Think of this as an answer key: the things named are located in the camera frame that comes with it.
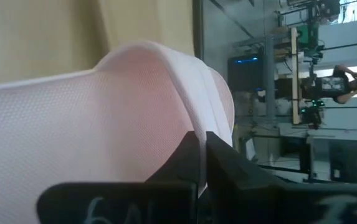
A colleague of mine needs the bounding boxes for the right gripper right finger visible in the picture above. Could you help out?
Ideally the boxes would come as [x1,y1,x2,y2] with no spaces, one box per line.
[206,130,288,189]

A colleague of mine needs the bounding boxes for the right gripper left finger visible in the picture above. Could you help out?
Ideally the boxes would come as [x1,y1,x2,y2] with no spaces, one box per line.
[146,130,204,187]

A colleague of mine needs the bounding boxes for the pink slide sandal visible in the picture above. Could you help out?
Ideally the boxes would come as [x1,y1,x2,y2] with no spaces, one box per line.
[0,40,236,224]

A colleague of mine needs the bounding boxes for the black cabinet with blue lights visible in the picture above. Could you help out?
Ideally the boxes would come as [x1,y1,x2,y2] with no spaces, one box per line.
[227,55,265,93]

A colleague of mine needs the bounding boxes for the grey pole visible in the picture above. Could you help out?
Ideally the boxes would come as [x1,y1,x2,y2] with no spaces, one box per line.
[264,34,276,119]

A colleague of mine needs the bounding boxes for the person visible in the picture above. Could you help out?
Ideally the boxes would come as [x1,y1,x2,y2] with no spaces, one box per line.
[302,63,357,105]

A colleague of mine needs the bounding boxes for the wooden post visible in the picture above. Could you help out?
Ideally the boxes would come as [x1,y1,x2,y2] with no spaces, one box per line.
[290,27,301,125]

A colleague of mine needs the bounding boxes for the black metal table frame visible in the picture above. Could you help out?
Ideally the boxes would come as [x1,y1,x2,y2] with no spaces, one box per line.
[192,0,204,60]

